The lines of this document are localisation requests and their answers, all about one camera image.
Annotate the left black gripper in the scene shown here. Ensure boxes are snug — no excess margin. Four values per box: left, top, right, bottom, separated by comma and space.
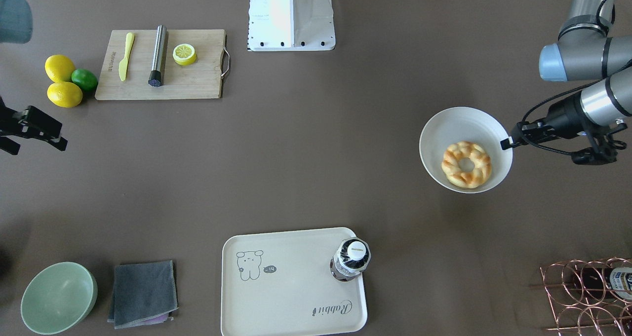
500, 92, 627, 165

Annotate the grey folded cloth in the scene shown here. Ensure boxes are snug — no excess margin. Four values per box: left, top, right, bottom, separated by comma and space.
108, 260, 179, 330

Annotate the dark drink bottle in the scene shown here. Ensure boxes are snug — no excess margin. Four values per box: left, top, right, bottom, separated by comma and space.
329, 237, 372, 282

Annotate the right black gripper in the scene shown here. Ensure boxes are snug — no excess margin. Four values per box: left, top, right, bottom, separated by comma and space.
0, 97, 68, 155

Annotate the wooden cutting board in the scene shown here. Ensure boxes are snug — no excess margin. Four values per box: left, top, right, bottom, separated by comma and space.
95, 29, 230, 101

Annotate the half lemon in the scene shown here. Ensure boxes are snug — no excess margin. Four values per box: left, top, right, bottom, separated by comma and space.
172, 43, 197, 66

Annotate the yellow lemon far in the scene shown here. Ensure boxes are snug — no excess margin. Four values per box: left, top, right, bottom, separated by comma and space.
44, 54, 76, 83

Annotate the yellow lemon near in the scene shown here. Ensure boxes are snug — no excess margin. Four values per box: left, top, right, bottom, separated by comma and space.
47, 81, 83, 108

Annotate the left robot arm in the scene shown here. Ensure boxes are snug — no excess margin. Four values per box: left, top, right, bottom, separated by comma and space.
500, 0, 632, 165

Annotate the green lime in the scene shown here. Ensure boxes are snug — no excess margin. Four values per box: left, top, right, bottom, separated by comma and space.
71, 68, 98, 92

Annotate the mint green bowl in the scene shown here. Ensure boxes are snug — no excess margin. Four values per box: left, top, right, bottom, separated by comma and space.
20, 261, 98, 335

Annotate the copper wire bottle rack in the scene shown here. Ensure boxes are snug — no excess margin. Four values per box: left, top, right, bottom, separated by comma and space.
531, 258, 632, 336

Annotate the braided donut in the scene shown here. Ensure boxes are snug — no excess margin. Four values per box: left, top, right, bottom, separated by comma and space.
441, 141, 493, 188

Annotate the bottle in copper rack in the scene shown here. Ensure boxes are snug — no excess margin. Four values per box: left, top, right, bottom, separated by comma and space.
580, 267, 632, 302

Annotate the cream rabbit tray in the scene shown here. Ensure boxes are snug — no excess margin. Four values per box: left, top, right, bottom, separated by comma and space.
220, 226, 368, 336

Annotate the white bowl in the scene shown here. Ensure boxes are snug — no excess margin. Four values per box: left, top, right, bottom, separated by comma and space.
418, 107, 513, 193

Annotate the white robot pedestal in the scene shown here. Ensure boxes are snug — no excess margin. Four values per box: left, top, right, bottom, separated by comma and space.
247, 0, 336, 51

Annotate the yellow lemon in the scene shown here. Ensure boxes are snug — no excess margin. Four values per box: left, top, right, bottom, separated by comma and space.
44, 54, 76, 83
47, 81, 83, 108

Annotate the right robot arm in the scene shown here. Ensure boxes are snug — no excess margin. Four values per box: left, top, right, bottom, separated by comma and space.
0, 0, 68, 155

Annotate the metal muddler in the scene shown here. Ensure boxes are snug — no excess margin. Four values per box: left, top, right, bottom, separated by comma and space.
148, 24, 168, 88

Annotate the yellow plastic knife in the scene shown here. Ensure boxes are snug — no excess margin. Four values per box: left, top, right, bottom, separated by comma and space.
118, 32, 135, 81

